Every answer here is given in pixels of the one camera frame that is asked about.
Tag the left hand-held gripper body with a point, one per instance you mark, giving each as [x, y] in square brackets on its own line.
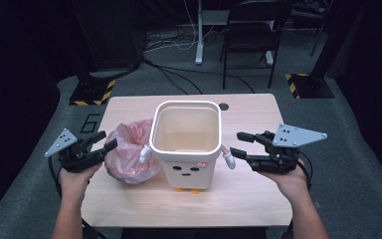
[76, 159]

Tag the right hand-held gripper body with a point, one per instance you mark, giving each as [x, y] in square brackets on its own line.
[278, 161]

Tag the pink plastic trash bag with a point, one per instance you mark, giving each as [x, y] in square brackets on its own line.
[129, 156]

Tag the white trash bin with face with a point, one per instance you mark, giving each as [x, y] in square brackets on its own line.
[189, 179]

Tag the person's left hand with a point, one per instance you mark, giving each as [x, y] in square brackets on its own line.
[74, 184]

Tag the person's right hand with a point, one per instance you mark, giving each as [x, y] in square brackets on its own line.
[293, 184]

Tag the black round table grommet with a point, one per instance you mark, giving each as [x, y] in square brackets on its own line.
[224, 106]

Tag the black striped stand base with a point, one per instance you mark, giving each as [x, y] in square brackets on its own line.
[91, 94]
[306, 87]

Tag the person's dark clothing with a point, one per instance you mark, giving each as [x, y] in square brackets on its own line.
[192, 233]

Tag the black folding chair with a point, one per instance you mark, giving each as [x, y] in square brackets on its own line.
[252, 36]

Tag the white desk frame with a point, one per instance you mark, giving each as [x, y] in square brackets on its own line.
[199, 40]

